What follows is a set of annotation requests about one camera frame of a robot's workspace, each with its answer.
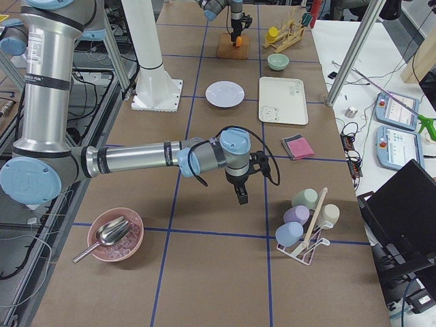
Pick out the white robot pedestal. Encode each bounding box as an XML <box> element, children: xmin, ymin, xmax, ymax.
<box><xmin>122</xmin><ymin>0</ymin><xmax>183</xmax><ymax>112</ymax></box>

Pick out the upper teach pendant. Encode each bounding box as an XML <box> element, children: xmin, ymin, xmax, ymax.
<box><xmin>375</xmin><ymin>91</ymin><xmax>419</xmax><ymax>131</ymax></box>

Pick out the white wire cup rack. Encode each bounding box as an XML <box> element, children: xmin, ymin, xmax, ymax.
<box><xmin>276</xmin><ymin>221</ymin><xmax>334</xmax><ymax>266</ymax></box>

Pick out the white round plate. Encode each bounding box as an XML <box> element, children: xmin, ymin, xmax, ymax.
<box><xmin>205</xmin><ymin>80</ymin><xmax>245</xmax><ymax>108</ymax></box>

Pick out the aluminium frame post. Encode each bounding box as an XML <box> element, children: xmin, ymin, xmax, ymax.
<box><xmin>325</xmin><ymin>0</ymin><xmax>386</xmax><ymax>107</ymax></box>

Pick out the teach pendant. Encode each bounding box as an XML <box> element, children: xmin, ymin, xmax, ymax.
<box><xmin>375</xmin><ymin>91</ymin><xmax>419</xmax><ymax>131</ymax></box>
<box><xmin>375</xmin><ymin>125</ymin><xmax>425</xmax><ymax>170</ymax></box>

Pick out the small metal cylinder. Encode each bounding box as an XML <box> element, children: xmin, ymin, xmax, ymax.
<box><xmin>345</xmin><ymin>106</ymin><xmax>358</xmax><ymax>118</ymax></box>

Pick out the dark green mug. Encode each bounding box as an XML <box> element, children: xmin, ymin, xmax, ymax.
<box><xmin>300</xmin><ymin>12</ymin><xmax>313</xmax><ymax>27</ymax></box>

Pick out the red cylinder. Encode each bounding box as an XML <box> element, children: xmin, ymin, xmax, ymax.
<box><xmin>311</xmin><ymin>0</ymin><xmax>323</xmax><ymax>20</ymax></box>

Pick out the blue plastic cup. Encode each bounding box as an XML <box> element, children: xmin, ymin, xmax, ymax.
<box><xmin>275</xmin><ymin>221</ymin><xmax>303</xmax><ymax>247</ymax></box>

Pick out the wooden dish rack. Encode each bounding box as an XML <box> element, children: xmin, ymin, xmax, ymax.
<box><xmin>263</xmin><ymin>12</ymin><xmax>306</xmax><ymax>53</ymax></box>

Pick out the grabber reaching tool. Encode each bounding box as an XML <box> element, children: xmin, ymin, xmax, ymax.
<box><xmin>351</xmin><ymin>67</ymin><xmax>435</xmax><ymax>141</ymax></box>

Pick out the green plastic cup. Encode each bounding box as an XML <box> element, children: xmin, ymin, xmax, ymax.
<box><xmin>291</xmin><ymin>188</ymin><xmax>318</xmax><ymax>210</ymax></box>

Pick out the pink folded cloth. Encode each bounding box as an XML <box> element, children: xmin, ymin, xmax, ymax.
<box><xmin>286</xmin><ymin>138</ymin><xmax>315</xmax><ymax>160</ymax></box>

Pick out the cream rectangular tray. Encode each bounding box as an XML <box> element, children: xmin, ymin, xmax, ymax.
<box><xmin>258</xmin><ymin>76</ymin><xmax>309</xmax><ymax>125</ymax></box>

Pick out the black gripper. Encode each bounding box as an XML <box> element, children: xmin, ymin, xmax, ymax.
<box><xmin>225</xmin><ymin>170</ymin><xmax>249</xmax><ymax>204</ymax></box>
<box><xmin>231</xmin><ymin>18</ymin><xmax>243</xmax><ymax>45</ymax></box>

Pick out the yellow mug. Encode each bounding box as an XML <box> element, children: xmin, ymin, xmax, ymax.
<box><xmin>265</xmin><ymin>27</ymin><xmax>279</xmax><ymax>43</ymax></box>

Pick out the grey folded cloth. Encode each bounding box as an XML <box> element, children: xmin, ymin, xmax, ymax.
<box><xmin>282</xmin><ymin>134</ymin><xmax>303</xmax><ymax>158</ymax></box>

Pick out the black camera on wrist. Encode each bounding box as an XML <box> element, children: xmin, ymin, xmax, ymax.
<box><xmin>249</xmin><ymin>151</ymin><xmax>271</xmax><ymax>177</ymax></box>

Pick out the lower teach pendant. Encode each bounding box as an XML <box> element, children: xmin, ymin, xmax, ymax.
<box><xmin>375</xmin><ymin>125</ymin><xmax>425</xmax><ymax>170</ymax></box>

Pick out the purple plastic cup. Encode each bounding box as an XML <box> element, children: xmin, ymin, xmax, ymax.
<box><xmin>283</xmin><ymin>205</ymin><xmax>310</xmax><ymax>225</ymax></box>

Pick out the mint green bowl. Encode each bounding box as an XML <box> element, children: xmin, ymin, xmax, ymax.
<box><xmin>267</xmin><ymin>53</ymin><xmax>290</xmax><ymax>72</ymax></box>

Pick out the metal scoop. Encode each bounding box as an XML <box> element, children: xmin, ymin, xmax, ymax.
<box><xmin>72</xmin><ymin>216</ymin><xmax>131</xmax><ymax>264</ymax></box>

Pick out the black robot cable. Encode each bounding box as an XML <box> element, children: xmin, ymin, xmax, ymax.
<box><xmin>189</xmin><ymin>125</ymin><xmax>281</xmax><ymax>187</ymax></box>

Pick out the beige plastic cup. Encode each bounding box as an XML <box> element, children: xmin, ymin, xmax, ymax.
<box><xmin>317</xmin><ymin>204</ymin><xmax>340</xmax><ymax>226</ymax></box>

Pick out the orange fruit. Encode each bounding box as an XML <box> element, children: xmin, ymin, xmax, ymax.
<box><xmin>235</xmin><ymin>36</ymin><xmax>243</xmax><ymax>48</ymax></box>

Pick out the black laptop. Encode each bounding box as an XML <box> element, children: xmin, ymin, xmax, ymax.
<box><xmin>358</xmin><ymin>159</ymin><xmax>435</xmax><ymax>275</ymax></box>

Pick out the pink bowl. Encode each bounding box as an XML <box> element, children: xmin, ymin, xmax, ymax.
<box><xmin>87</xmin><ymin>207</ymin><xmax>144</xmax><ymax>262</ymax></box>

